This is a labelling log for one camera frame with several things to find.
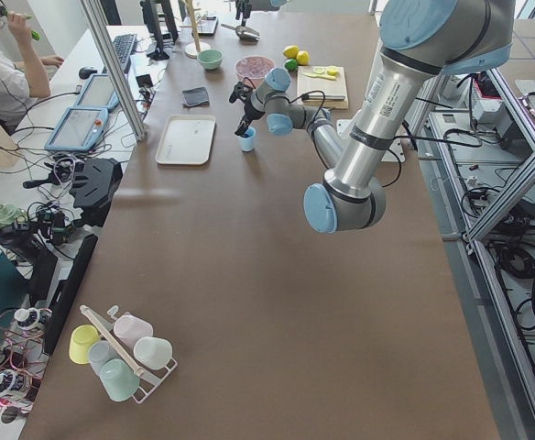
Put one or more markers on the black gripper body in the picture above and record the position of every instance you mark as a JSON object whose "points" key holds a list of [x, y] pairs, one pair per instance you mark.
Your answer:
{"points": [[249, 109]]}

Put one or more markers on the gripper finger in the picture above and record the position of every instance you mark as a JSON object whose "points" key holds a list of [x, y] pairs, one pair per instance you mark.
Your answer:
{"points": [[243, 126]]}

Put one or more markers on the clear ice cubes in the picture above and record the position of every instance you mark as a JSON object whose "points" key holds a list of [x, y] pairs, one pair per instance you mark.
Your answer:
{"points": [[254, 65]]}

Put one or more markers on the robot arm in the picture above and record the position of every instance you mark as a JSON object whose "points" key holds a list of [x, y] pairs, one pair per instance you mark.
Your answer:
{"points": [[419, 40]]}

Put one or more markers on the light blue cup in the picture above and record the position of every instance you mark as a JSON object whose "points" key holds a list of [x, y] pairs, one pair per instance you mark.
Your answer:
{"points": [[246, 141]]}

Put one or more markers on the steel ice scoop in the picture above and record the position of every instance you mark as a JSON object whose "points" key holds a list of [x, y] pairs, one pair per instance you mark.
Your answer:
{"points": [[243, 32]]}

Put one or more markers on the pink cup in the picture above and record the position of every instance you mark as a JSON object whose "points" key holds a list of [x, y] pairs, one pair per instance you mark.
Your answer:
{"points": [[129, 329]]}

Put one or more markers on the white cup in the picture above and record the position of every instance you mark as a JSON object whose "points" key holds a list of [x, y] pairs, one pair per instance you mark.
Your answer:
{"points": [[153, 352]]}

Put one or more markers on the yellow cup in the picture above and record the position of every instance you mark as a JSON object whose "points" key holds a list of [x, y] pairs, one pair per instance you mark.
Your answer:
{"points": [[82, 339]]}

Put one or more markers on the grey cup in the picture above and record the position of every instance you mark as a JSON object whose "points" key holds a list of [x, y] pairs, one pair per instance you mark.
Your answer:
{"points": [[99, 354]]}

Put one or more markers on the green cup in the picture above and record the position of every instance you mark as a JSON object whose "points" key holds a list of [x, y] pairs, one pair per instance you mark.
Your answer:
{"points": [[119, 380]]}

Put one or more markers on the pink bowl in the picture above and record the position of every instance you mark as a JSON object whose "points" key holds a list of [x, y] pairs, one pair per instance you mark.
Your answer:
{"points": [[249, 69]]}

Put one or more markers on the grey folded cloth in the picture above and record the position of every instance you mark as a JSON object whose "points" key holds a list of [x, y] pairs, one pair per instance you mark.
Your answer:
{"points": [[195, 97]]}

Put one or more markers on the cream rabbit tray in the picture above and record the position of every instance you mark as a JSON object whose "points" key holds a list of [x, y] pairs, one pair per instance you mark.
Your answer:
{"points": [[186, 140]]}

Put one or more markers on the steel muddler black tip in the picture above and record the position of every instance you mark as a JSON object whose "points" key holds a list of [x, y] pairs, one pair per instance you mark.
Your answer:
{"points": [[332, 97]]}

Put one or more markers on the wooden cutting board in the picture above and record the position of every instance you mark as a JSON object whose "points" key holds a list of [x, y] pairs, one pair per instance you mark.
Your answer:
{"points": [[307, 86]]}

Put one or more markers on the green lime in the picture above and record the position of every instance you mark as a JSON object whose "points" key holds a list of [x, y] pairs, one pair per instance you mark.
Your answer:
{"points": [[291, 65]]}

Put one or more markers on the green bowl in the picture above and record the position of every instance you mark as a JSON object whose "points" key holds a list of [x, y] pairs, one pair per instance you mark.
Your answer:
{"points": [[210, 59]]}

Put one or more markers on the whole yellow lemon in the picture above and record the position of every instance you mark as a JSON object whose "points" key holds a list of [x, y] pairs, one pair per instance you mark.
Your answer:
{"points": [[303, 57], [290, 51]]}

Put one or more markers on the wooden mug tree stand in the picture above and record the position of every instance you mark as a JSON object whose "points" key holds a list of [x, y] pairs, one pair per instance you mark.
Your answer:
{"points": [[192, 50]]}

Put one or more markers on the yellow plastic knife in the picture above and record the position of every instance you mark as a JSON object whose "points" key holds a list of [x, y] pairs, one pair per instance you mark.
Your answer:
{"points": [[319, 76]]}

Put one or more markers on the black keyboard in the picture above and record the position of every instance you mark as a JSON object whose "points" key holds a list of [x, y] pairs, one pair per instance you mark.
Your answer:
{"points": [[124, 47]]}

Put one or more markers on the blue teach pendant far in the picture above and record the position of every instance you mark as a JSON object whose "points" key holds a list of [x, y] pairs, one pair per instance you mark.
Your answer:
{"points": [[98, 92]]}

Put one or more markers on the blue teach pendant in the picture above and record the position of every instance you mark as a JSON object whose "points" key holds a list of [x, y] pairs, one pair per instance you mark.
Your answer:
{"points": [[98, 92], [79, 129]]}

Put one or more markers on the black perforated device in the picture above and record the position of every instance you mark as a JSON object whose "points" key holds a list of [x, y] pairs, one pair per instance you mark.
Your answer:
{"points": [[93, 187]]}

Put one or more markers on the blue teach pendant near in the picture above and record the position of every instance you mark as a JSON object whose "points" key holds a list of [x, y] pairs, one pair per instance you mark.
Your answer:
{"points": [[79, 129]]}

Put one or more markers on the black computer mouse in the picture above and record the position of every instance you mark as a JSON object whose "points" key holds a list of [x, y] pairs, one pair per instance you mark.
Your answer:
{"points": [[86, 72]]}

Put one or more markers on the seated person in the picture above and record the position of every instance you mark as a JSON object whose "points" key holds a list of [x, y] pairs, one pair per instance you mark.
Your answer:
{"points": [[22, 83]]}

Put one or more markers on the aluminium frame post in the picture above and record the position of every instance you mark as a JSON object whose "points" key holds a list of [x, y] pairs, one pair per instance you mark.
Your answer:
{"points": [[97, 23]]}

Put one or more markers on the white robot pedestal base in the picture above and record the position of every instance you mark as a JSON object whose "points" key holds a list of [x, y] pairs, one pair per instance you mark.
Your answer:
{"points": [[394, 154]]}

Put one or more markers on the wooden rack handle bar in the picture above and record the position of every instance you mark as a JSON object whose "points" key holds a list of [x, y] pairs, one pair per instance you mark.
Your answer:
{"points": [[104, 327]]}

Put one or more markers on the white wire cup rack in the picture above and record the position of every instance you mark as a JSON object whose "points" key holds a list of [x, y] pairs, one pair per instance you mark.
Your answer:
{"points": [[152, 379]]}

